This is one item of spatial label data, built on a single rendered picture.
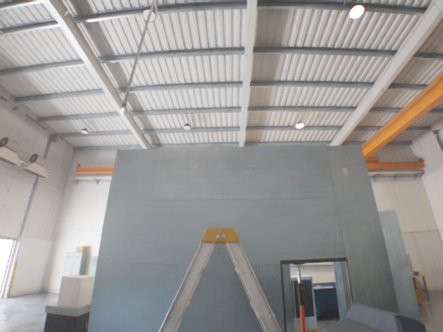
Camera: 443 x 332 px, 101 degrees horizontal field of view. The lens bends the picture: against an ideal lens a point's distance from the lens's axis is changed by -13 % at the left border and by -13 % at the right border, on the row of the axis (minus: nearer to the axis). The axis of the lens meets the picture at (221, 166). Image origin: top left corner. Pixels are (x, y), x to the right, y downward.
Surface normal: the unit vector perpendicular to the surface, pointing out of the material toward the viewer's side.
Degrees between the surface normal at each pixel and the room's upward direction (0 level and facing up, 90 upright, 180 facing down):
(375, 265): 90
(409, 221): 90
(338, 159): 90
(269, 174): 90
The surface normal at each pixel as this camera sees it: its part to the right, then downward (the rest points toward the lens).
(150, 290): -0.04, -0.39
